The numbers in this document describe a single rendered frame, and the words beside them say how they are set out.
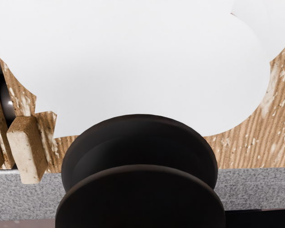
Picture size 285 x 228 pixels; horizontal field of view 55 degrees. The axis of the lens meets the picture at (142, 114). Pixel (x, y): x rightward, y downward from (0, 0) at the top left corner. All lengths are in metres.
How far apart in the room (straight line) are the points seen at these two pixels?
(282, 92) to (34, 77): 0.20
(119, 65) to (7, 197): 0.26
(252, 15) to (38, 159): 0.20
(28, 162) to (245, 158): 0.20
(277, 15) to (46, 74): 0.15
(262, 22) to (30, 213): 0.32
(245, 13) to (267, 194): 0.24
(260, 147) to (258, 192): 0.09
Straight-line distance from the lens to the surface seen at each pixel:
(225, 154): 0.28
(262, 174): 0.35
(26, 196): 0.36
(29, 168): 0.26
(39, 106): 0.20
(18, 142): 0.25
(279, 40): 0.22
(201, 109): 0.17
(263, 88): 0.19
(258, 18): 0.20
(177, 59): 0.16
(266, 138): 0.28
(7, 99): 0.28
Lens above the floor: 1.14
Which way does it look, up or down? 59 degrees down
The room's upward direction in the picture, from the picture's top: 178 degrees clockwise
